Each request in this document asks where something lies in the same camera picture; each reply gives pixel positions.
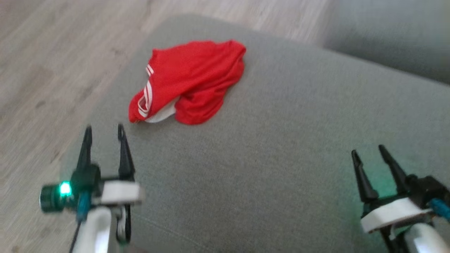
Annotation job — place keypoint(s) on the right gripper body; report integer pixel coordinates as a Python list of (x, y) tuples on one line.
[(393, 212)]

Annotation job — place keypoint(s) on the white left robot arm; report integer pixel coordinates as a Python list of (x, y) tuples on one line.
[(95, 232)]

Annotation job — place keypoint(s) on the red jersey garment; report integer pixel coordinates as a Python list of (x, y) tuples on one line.
[(190, 77)]

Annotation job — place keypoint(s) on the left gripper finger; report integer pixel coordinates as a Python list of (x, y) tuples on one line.
[(126, 158), (85, 151)]

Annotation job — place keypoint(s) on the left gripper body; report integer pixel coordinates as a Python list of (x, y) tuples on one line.
[(119, 192)]

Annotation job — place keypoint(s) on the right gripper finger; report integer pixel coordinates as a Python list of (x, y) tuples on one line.
[(395, 168), (364, 179)]

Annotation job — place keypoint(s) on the grey and yellow sofa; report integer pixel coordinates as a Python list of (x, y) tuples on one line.
[(263, 158)]

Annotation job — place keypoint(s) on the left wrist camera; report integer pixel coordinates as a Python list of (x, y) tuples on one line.
[(52, 198)]

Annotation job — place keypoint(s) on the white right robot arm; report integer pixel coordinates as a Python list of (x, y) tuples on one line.
[(425, 240)]

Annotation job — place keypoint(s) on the large grey sofa seat cushion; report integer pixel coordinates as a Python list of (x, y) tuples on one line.
[(393, 35)]

